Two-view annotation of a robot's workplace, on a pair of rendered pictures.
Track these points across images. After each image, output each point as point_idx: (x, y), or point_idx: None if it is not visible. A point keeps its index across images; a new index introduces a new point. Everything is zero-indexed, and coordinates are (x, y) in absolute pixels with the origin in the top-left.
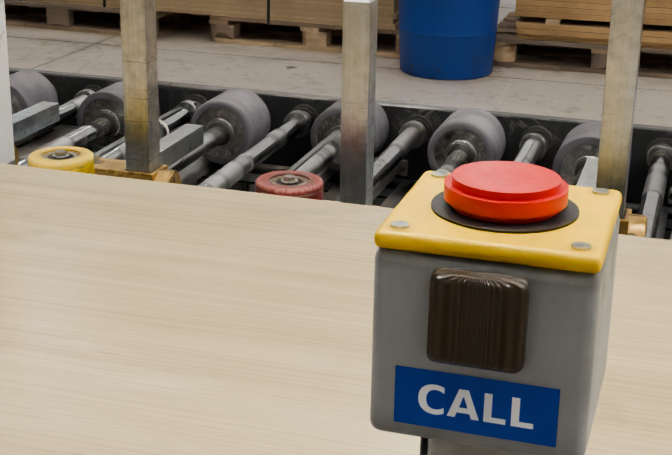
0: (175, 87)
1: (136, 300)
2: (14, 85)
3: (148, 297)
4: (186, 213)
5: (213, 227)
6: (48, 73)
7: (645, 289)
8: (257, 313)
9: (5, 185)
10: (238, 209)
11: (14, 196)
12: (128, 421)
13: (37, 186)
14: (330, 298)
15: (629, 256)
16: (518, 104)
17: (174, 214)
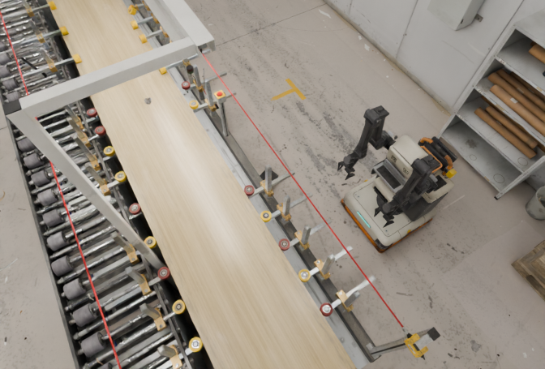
0: (64, 314)
1: (182, 186)
2: (96, 336)
3: (181, 186)
4: (156, 207)
5: (157, 200)
6: (75, 351)
7: (139, 156)
8: (175, 176)
9: (165, 234)
10: (149, 203)
11: (168, 229)
12: (202, 165)
13: (162, 231)
14: (166, 174)
15: (130, 162)
16: None
17: (157, 208)
